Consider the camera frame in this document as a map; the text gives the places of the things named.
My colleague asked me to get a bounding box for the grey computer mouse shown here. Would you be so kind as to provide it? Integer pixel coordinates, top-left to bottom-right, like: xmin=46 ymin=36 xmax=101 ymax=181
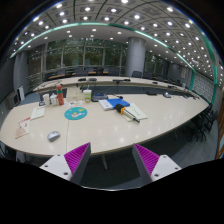
xmin=47 ymin=131 xmax=60 ymax=142

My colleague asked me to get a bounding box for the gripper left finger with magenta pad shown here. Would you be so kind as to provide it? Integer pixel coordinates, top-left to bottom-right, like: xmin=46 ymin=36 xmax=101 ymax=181
xmin=41 ymin=143 xmax=91 ymax=184

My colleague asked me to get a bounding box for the red white leaflet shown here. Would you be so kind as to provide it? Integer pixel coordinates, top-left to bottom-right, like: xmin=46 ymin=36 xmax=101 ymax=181
xmin=15 ymin=117 xmax=30 ymax=139

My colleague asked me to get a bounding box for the round teal mouse pad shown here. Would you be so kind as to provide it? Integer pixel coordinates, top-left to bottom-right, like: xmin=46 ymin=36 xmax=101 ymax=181
xmin=64 ymin=107 xmax=87 ymax=120

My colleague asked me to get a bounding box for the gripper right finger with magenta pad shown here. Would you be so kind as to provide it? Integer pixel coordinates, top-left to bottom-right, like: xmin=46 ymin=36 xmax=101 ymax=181
xmin=132 ymin=144 xmax=181 ymax=185

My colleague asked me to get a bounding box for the black office chair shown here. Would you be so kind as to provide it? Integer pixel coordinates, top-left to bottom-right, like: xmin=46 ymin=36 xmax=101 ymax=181
xmin=192 ymin=115 xmax=206 ymax=141

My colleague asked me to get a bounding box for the blue folder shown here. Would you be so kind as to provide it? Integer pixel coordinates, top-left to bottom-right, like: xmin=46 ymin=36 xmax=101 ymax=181
xmin=107 ymin=98 xmax=130 ymax=109

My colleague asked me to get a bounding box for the white open notebook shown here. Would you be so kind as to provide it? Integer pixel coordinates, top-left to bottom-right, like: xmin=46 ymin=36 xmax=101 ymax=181
xmin=124 ymin=103 xmax=147 ymax=121

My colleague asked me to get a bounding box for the white paper sheet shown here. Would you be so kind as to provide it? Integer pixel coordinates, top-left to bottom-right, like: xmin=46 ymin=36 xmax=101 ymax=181
xmin=31 ymin=106 xmax=45 ymax=120

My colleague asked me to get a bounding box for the black orange tool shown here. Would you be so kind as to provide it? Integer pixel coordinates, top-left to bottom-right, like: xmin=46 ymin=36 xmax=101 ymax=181
xmin=115 ymin=104 xmax=140 ymax=122

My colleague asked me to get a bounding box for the white green cup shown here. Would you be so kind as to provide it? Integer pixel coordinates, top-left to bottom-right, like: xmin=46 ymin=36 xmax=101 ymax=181
xmin=83 ymin=90 xmax=92 ymax=103

